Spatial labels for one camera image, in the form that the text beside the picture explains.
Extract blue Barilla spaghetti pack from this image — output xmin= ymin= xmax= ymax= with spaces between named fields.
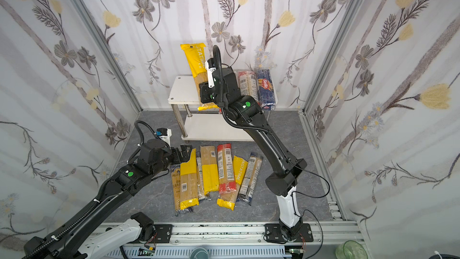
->
xmin=256 ymin=69 xmax=276 ymax=111

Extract yellow-banded whole wheat pack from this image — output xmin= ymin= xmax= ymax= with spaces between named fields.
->
xmin=171 ymin=149 xmax=199 ymax=215

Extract red spaghetti pack with label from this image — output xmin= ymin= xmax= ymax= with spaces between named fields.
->
xmin=218 ymin=143 xmax=236 ymax=195

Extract dark blue clear spaghetti pack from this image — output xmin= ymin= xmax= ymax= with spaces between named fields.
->
xmin=196 ymin=151 xmax=209 ymax=201

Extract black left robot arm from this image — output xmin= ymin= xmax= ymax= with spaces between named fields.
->
xmin=24 ymin=139 xmax=192 ymax=259

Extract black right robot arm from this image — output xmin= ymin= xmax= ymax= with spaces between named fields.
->
xmin=200 ymin=45 xmax=307 ymax=242

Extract white two-tier shelf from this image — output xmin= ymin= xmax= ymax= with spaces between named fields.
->
xmin=168 ymin=75 xmax=277 ymax=143

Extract yellow whole wheat spaghetti pack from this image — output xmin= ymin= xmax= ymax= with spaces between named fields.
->
xmin=200 ymin=146 xmax=219 ymax=195

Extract yellow bottom spaghetti pack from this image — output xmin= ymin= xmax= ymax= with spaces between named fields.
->
xmin=217 ymin=156 xmax=248 ymax=211

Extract clear spaghetti pack barcode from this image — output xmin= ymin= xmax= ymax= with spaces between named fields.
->
xmin=237 ymin=152 xmax=264 ymax=206

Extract green glass bowl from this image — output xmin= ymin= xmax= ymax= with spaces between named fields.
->
xmin=335 ymin=241 xmax=368 ymax=259

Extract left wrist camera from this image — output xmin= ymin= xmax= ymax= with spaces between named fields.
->
xmin=156 ymin=128 xmax=172 ymax=147

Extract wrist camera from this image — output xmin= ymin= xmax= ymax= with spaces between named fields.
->
xmin=156 ymin=128 xmax=172 ymax=147
xmin=206 ymin=58 xmax=216 ymax=88

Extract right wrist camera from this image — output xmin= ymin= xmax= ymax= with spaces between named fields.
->
xmin=206 ymin=58 xmax=216 ymax=88

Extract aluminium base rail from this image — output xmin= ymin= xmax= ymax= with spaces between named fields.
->
xmin=89 ymin=221 xmax=364 ymax=259

